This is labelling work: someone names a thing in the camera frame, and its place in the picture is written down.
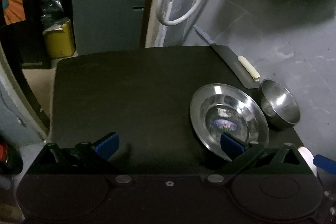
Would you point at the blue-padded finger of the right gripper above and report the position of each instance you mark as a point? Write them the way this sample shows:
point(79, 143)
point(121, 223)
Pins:
point(325, 163)

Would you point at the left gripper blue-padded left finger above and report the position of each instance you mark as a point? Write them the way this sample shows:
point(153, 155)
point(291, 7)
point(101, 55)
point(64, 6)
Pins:
point(102, 149)

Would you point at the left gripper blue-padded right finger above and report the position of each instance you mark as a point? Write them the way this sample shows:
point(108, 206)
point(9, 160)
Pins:
point(241, 154)

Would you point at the white ceramic bowl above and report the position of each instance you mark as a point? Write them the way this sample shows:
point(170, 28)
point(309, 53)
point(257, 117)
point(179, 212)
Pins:
point(308, 157)

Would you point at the steel plate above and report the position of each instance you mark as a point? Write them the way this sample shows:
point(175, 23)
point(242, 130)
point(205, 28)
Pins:
point(219, 108)

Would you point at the deep steel bowl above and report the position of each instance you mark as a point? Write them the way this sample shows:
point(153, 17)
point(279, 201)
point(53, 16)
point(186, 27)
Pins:
point(278, 105)

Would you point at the black table mat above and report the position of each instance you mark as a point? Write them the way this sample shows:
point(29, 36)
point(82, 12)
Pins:
point(143, 95)

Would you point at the yellow bucket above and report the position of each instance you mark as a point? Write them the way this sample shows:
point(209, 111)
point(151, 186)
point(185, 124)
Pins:
point(59, 39)

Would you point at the black plastic bag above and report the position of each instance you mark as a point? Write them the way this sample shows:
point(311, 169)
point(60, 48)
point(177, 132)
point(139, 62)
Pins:
point(52, 12)

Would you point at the dark grey cabinet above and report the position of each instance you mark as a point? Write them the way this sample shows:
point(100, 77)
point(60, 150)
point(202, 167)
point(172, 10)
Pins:
point(107, 25)

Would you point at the cream knife handle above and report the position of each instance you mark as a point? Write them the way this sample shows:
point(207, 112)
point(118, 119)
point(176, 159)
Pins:
point(249, 68)

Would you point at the cleaver with grey handle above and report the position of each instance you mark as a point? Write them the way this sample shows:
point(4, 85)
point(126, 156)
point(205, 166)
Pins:
point(230, 58)

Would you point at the white door frame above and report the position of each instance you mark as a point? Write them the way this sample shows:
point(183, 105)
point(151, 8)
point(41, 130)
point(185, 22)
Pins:
point(14, 91)

